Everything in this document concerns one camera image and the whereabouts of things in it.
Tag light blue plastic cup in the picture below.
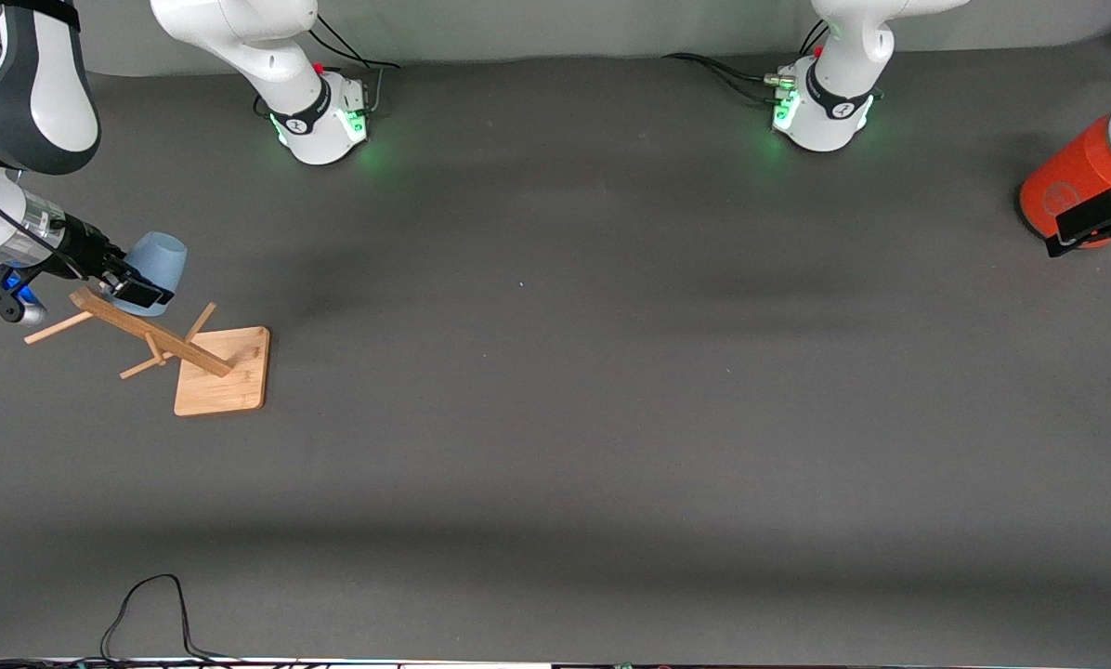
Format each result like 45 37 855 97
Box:
110 230 188 317

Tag orange soda can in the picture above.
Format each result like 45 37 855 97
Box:
1020 98 1111 250

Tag wooden mug rack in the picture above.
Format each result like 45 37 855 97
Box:
24 285 270 417

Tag grey table mat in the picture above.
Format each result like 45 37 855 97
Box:
0 37 1111 665

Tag black arm base cable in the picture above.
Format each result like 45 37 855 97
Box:
309 14 400 117
662 19 830 105

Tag black loose cable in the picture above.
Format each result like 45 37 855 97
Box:
0 574 241 668

